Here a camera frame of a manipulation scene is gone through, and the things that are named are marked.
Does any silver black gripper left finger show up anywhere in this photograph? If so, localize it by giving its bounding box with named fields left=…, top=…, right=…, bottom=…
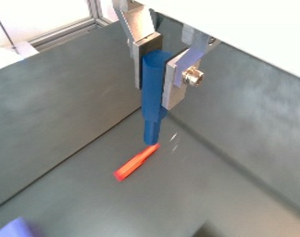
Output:
left=111, top=0, right=162, bottom=89

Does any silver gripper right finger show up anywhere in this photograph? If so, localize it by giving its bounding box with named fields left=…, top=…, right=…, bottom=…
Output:
left=162, top=25, right=209, bottom=110

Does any blue peg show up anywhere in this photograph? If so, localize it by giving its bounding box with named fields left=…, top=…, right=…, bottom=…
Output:
left=142, top=50, right=171, bottom=145

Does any red peg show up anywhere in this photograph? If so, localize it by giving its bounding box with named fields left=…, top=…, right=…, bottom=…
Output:
left=113, top=143, right=159, bottom=181

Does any purple block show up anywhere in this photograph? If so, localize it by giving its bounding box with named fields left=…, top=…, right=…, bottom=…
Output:
left=0, top=217, right=42, bottom=237

